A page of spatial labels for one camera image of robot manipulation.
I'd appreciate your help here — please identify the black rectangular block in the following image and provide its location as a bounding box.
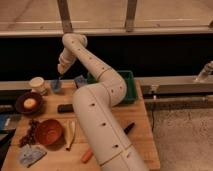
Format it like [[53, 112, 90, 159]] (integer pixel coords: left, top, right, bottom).
[[57, 104, 73, 113]]

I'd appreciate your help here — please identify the blue plastic cup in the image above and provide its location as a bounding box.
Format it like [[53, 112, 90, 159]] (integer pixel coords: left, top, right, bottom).
[[50, 79, 62, 93]]

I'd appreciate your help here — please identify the white paper cup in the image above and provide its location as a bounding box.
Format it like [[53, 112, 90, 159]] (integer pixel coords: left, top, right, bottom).
[[29, 77, 47, 95]]

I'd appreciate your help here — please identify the dark purple bowl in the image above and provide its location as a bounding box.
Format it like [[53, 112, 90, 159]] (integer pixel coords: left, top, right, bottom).
[[15, 92, 43, 115]]

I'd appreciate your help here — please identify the grey cloth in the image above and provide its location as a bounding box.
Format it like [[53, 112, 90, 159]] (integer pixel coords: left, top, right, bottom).
[[18, 145, 47, 167]]

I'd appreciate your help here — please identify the blue sponge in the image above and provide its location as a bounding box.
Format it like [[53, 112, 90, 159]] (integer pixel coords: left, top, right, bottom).
[[74, 75, 87, 88]]

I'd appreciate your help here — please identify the black marker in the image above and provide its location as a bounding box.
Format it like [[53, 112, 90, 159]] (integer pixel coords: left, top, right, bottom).
[[124, 122, 135, 134]]

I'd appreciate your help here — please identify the green plastic bin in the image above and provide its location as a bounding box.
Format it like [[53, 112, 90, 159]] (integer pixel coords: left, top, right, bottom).
[[87, 69, 137, 106]]

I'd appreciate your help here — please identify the orange carrot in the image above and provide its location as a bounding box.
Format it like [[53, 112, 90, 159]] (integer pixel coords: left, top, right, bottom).
[[81, 149, 93, 163]]

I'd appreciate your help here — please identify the bunch of dark grapes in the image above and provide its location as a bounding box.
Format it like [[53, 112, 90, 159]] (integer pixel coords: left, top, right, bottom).
[[19, 120, 40, 147]]

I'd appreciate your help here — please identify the yellow lemon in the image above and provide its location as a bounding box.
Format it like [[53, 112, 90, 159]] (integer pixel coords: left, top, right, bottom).
[[23, 98, 37, 110]]

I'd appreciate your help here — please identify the orange bowl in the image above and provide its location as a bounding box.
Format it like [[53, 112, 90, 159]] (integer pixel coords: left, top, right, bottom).
[[35, 119, 63, 146]]

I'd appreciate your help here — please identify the blue box at edge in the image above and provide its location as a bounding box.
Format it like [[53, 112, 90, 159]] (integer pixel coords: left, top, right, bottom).
[[0, 114, 21, 131]]

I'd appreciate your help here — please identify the white object at right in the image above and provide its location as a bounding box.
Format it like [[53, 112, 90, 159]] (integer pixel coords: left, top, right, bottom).
[[195, 61, 213, 83]]

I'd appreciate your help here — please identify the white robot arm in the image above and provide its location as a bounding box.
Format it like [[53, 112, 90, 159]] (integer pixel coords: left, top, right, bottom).
[[58, 33, 149, 171]]

